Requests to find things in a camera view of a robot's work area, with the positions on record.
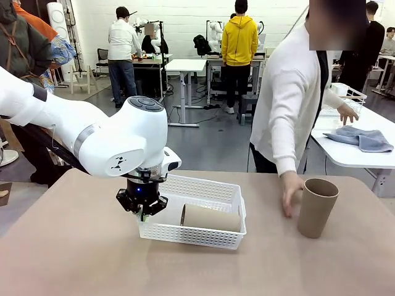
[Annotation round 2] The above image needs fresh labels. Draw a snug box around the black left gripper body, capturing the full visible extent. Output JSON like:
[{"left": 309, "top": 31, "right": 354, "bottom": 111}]
[{"left": 126, "top": 179, "right": 162, "bottom": 208}]

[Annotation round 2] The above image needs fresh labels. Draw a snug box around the white perforated plastic basket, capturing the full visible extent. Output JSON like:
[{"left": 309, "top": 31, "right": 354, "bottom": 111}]
[{"left": 138, "top": 174, "right": 247, "bottom": 250}]

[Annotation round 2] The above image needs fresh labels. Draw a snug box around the brown tall cup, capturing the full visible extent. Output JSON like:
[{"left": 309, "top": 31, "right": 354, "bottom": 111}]
[
  {"left": 297, "top": 178, "right": 339, "bottom": 239},
  {"left": 180, "top": 203, "right": 242, "bottom": 232}
]

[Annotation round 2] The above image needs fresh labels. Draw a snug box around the blue grey towel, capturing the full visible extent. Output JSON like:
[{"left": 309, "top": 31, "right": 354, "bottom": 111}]
[{"left": 323, "top": 125, "right": 395, "bottom": 154}]

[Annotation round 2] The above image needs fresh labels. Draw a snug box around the person's white sleeved right forearm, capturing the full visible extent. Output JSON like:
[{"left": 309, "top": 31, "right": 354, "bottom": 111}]
[{"left": 271, "top": 123, "right": 299, "bottom": 179}]

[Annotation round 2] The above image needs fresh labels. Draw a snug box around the person's white sleeved left forearm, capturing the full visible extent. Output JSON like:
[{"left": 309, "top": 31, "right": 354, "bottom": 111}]
[{"left": 323, "top": 88, "right": 345, "bottom": 109}]

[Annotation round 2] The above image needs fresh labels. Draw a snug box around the person's right hand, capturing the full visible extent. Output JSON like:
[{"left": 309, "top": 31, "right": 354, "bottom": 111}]
[{"left": 281, "top": 170, "right": 305, "bottom": 219}]

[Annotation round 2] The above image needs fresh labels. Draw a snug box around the person's left hand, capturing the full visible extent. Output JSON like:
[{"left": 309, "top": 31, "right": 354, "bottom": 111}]
[{"left": 336, "top": 103, "right": 360, "bottom": 126}]

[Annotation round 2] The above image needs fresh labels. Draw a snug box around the brown board piece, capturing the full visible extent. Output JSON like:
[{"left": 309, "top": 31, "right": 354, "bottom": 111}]
[{"left": 0, "top": 181, "right": 13, "bottom": 207}]

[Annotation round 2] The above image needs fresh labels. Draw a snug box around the round white stand base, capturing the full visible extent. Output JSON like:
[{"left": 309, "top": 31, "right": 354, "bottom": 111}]
[{"left": 0, "top": 149, "right": 20, "bottom": 168}]

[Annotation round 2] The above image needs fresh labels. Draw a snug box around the wooden top desk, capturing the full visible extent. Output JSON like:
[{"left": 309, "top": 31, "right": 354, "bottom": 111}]
[{"left": 132, "top": 54, "right": 173, "bottom": 104}]

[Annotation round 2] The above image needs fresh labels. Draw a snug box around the white wooden step stool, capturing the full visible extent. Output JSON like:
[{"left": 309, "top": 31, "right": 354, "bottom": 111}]
[{"left": 68, "top": 64, "right": 99, "bottom": 95}]

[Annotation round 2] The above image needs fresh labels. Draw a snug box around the white standing desk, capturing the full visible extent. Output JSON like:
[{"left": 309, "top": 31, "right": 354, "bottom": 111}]
[{"left": 165, "top": 58, "right": 208, "bottom": 128}]

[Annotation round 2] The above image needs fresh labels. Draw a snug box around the grey stool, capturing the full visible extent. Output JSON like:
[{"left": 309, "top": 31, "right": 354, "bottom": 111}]
[{"left": 236, "top": 94, "right": 259, "bottom": 126}]

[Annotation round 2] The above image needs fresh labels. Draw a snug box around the black chair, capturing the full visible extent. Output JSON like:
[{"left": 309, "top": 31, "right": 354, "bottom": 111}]
[{"left": 95, "top": 47, "right": 112, "bottom": 77}]

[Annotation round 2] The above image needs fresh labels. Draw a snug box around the seated person in black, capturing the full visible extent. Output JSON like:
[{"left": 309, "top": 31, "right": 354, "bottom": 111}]
[{"left": 141, "top": 23, "right": 170, "bottom": 57}]

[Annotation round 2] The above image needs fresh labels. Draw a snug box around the person in white shirt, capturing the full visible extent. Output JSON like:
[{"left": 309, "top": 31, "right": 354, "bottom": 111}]
[{"left": 107, "top": 6, "right": 144, "bottom": 109}]

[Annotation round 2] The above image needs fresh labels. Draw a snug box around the white robot at wooden desk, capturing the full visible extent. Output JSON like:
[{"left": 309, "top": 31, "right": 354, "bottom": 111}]
[{"left": 132, "top": 17, "right": 164, "bottom": 59}]

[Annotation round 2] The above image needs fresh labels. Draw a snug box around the blue patterned shirt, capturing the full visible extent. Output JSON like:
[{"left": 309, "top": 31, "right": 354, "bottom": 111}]
[{"left": 43, "top": 35, "right": 78, "bottom": 93}]

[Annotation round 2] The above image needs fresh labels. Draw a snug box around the person in white sweater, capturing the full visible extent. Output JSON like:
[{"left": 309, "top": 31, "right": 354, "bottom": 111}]
[{"left": 248, "top": 23, "right": 360, "bottom": 178}]

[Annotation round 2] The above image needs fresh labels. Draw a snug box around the white robot with black gripper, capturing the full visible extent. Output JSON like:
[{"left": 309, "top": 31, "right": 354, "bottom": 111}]
[{"left": 193, "top": 20, "right": 223, "bottom": 58}]

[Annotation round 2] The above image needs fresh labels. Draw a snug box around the person in yellow hoodie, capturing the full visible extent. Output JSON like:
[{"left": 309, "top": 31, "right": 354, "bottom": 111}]
[{"left": 221, "top": 0, "right": 259, "bottom": 115}]

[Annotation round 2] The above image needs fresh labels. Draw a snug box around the figure in dark green vest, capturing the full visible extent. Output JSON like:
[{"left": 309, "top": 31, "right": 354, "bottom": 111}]
[{"left": 0, "top": 0, "right": 73, "bottom": 187}]

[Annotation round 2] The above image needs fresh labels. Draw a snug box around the white side table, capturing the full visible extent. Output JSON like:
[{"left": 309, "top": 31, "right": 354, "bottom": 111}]
[{"left": 310, "top": 104, "right": 395, "bottom": 198}]

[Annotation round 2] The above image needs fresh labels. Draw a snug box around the white box in rack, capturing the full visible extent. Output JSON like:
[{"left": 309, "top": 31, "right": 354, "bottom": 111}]
[{"left": 331, "top": 82, "right": 349, "bottom": 97}]

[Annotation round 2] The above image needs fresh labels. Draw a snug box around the standing person in black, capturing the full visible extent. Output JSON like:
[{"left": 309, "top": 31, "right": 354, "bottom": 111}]
[{"left": 338, "top": 1, "right": 386, "bottom": 93}]

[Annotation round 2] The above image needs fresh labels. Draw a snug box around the small white table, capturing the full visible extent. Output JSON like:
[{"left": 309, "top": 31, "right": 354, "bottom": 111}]
[{"left": 372, "top": 54, "right": 395, "bottom": 96}]

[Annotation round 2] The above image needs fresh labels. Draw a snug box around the seated person in grey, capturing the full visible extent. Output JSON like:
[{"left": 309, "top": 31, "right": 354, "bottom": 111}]
[{"left": 379, "top": 27, "right": 395, "bottom": 57}]

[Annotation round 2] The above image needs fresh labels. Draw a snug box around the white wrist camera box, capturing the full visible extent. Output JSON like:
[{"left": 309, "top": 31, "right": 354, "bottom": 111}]
[{"left": 160, "top": 146, "right": 183, "bottom": 174}]

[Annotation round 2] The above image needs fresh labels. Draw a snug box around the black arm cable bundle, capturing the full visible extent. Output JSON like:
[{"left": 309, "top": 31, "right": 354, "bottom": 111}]
[{"left": 0, "top": 115, "right": 90, "bottom": 176}]

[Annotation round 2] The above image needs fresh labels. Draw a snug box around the white wire dish rack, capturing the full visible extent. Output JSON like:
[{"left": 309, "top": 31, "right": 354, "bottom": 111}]
[{"left": 320, "top": 83, "right": 368, "bottom": 117}]

